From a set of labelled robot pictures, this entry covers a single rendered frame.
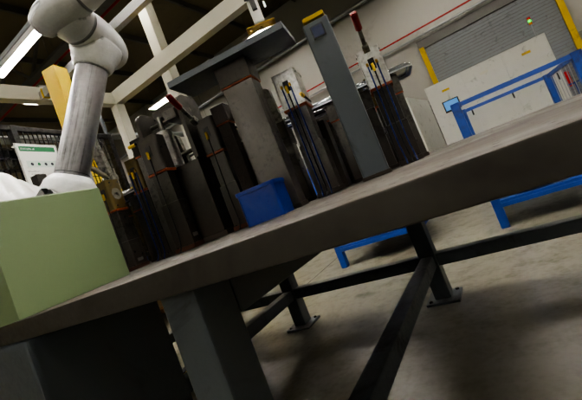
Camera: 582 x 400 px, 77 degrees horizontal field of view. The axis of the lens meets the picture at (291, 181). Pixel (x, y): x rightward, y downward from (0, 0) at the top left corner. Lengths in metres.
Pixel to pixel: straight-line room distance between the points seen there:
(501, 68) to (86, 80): 8.39
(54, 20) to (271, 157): 0.77
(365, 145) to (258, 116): 0.30
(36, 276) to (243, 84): 0.67
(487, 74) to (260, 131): 8.22
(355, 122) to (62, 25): 0.93
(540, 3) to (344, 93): 14.64
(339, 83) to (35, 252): 0.81
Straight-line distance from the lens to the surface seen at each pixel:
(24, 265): 0.98
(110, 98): 6.84
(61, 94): 2.62
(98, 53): 1.43
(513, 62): 9.11
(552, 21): 15.43
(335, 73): 1.00
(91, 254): 1.05
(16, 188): 1.17
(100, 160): 1.59
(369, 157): 0.97
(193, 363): 0.65
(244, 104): 1.06
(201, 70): 1.09
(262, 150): 1.02
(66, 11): 1.37
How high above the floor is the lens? 0.72
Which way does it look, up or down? 3 degrees up
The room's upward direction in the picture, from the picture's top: 22 degrees counter-clockwise
